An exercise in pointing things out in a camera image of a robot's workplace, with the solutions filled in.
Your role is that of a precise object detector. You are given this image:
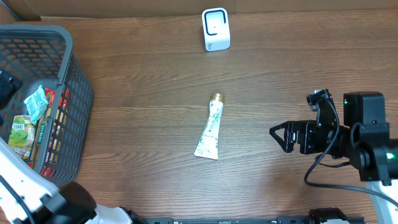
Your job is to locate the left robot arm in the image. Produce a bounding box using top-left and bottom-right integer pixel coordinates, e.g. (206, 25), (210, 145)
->
(1, 86), (141, 223)

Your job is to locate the teal snack packet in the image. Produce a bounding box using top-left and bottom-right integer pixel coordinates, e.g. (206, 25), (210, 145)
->
(24, 85), (49, 125)

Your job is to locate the green juice pouch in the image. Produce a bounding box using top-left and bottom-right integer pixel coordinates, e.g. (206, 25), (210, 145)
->
(8, 115), (36, 160)

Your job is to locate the grey plastic basket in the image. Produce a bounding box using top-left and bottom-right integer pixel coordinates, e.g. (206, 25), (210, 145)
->
(1, 24), (94, 185)

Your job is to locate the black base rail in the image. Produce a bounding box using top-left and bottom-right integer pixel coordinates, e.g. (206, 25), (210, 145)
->
(144, 207), (366, 224)

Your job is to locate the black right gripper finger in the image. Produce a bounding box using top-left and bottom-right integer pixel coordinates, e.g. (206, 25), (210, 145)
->
(269, 121), (292, 134)
(269, 129), (294, 153)

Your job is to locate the white barcode scanner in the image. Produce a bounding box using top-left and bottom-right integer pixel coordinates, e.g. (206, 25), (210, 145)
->
(201, 7), (231, 52)

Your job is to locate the white tube with gold cap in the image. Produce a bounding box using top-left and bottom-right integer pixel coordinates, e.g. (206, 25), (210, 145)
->
(194, 93), (224, 160)

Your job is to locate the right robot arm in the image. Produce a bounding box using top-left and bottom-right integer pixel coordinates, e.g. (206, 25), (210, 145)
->
(269, 89), (397, 223)

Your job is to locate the orange spaghetti packet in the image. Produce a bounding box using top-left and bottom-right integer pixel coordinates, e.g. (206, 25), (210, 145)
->
(29, 88), (70, 177)

